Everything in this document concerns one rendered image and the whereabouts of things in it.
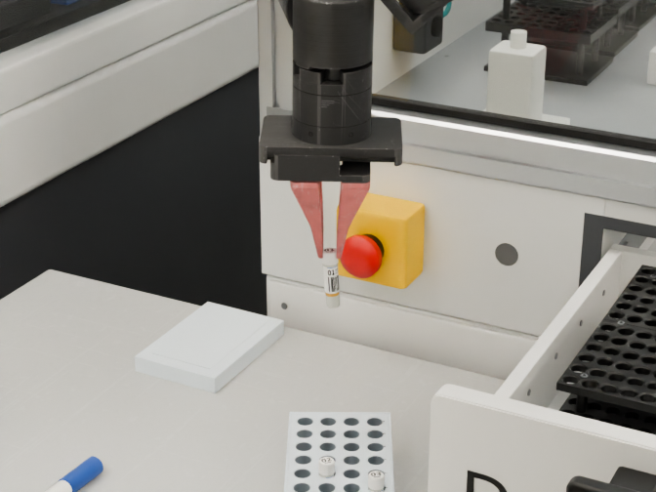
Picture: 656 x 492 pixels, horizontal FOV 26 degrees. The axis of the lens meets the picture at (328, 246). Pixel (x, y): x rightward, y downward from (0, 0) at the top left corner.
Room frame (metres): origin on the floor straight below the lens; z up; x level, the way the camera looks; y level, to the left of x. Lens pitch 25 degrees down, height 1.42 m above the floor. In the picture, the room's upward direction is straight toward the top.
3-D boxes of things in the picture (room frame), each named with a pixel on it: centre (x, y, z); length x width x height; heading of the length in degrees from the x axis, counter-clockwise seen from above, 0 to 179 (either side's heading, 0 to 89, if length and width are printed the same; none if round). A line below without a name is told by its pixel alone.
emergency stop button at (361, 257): (1.16, -0.03, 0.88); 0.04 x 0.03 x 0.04; 63
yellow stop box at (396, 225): (1.19, -0.05, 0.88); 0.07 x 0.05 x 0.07; 63
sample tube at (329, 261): (0.97, 0.00, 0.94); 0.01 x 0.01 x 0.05
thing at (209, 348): (1.18, 0.11, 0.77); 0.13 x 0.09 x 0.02; 152
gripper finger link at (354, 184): (0.97, 0.01, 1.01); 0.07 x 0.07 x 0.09; 89
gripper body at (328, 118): (0.97, 0.00, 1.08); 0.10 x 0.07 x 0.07; 89
